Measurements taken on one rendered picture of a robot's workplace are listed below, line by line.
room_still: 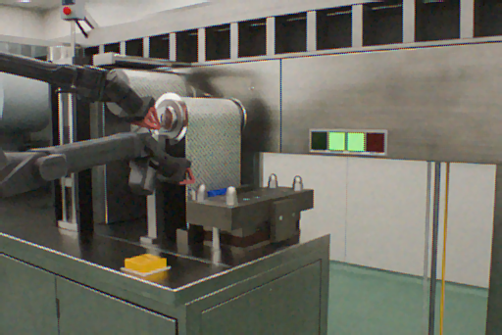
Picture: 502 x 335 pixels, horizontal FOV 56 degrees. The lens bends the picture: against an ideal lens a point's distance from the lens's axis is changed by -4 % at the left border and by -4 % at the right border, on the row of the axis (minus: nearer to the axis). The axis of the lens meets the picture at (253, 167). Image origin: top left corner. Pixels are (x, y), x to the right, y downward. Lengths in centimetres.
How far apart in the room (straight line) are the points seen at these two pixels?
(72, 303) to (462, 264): 299
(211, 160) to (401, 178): 260
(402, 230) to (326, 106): 257
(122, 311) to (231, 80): 85
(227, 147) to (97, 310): 60
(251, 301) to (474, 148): 68
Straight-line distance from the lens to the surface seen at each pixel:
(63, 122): 164
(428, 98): 135
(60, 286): 147
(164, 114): 140
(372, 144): 140
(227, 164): 150
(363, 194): 402
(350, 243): 415
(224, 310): 118
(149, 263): 115
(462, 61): 133
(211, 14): 179
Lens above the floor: 125
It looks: 6 degrees down
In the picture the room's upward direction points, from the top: straight up
